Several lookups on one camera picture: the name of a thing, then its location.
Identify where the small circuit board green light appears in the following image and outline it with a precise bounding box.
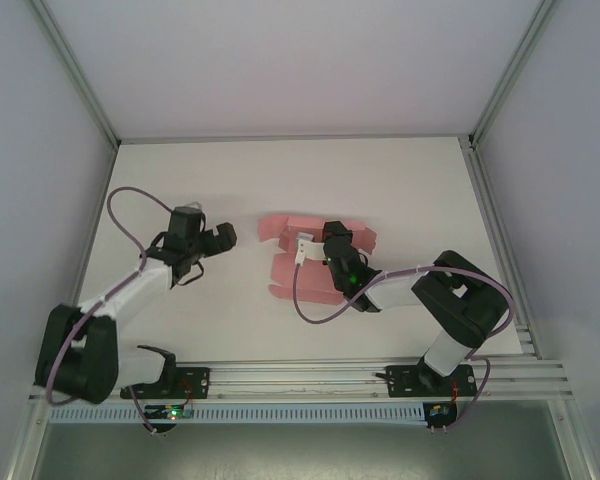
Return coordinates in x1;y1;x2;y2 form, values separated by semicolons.
146;405;197;422

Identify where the aluminium frame post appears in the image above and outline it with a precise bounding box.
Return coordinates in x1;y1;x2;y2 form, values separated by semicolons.
31;0;122;150
466;0;557;150

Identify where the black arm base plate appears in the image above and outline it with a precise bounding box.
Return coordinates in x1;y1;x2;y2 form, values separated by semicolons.
385;364;477;400
120;366;212;401

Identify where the white slotted cable duct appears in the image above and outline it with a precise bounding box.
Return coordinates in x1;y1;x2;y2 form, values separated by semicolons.
48;402;427;427

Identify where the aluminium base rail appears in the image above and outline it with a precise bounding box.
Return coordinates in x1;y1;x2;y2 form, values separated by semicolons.
28;360;574;402

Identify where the pink paper box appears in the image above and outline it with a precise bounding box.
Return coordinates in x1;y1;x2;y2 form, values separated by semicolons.
256;213;379;305

